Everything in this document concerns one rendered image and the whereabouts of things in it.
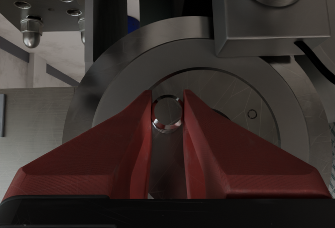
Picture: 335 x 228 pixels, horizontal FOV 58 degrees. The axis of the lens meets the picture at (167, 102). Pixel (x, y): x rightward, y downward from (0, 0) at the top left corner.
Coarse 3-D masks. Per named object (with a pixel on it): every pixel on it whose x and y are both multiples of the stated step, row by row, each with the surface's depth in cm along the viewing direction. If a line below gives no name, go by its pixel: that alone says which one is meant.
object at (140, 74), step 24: (168, 48) 16; (192, 48) 16; (120, 72) 16; (144, 72) 16; (168, 72) 16; (240, 72) 16; (264, 72) 16; (120, 96) 16; (264, 96) 16; (288, 96) 16; (96, 120) 16; (288, 120) 16; (288, 144) 16
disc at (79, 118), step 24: (168, 24) 17; (192, 24) 18; (120, 48) 17; (144, 48) 17; (96, 72) 17; (288, 72) 17; (96, 96) 17; (312, 96) 17; (72, 120) 16; (312, 120) 17; (312, 144) 17
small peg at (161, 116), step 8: (160, 96) 12; (168, 96) 12; (152, 104) 12; (160, 104) 12; (168, 104) 12; (176, 104) 12; (152, 112) 12; (160, 112) 12; (168, 112) 12; (176, 112) 12; (152, 120) 13; (160, 120) 12; (168, 120) 12; (176, 120) 12; (160, 128) 12; (168, 128) 12; (176, 128) 13
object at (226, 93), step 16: (160, 80) 15; (176, 80) 15; (192, 80) 15; (208, 80) 15; (224, 80) 15; (240, 80) 15; (176, 96) 15; (208, 96) 15; (224, 96) 15; (240, 96) 15; (256, 96) 15; (224, 112) 15; (240, 112) 15; (256, 112) 15; (272, 112) 15; (256, 128) 15; (272, 128) 15; (160, 144) 14; (176, 144) 15; (160, 160) 14; (176, 160) 15; (160, 176) 14; (176, 176) 14; (160, 192) 14; (176, 192) 14
